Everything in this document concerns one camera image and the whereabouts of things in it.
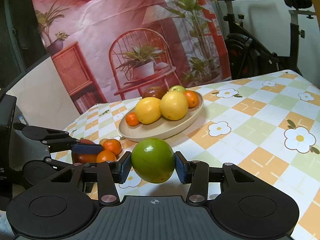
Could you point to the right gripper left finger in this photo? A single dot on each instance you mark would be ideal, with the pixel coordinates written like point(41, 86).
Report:
point(110, 173)

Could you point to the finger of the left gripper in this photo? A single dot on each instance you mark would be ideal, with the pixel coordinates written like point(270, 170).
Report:
point(57, 165)
point(83, 148)

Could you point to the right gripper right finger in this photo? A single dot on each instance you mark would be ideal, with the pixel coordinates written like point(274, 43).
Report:
point(195, 173)

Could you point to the bright red apple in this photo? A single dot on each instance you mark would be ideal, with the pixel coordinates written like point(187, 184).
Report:
point(84, 158)

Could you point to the orange tangerine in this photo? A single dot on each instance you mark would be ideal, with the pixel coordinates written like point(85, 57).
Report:
point(131, 119)
point(192, 98)
point(104, 156)
point(112, 145)

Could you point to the yellow lemon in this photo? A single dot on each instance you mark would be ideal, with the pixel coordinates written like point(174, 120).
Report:
point(147, 110)
point(174, 105)

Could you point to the small green apple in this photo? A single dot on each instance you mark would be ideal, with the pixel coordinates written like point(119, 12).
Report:
point(177, 88)

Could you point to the dark red apple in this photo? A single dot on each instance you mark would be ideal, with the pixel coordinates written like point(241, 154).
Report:
point(156, 92)

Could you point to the beige round plate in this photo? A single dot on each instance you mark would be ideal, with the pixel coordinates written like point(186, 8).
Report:
point(163, 128)

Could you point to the checkered floral tablecloth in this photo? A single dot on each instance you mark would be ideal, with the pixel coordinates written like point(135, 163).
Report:
point(269, 126)

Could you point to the dark window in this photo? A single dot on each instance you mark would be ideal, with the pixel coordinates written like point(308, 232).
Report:
point(22, 48)

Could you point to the pink printed backdrop cloth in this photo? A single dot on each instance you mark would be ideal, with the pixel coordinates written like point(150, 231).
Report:
point(110, 50)

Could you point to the black exercise bike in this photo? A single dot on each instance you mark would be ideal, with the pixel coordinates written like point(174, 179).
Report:
point(264, 36)

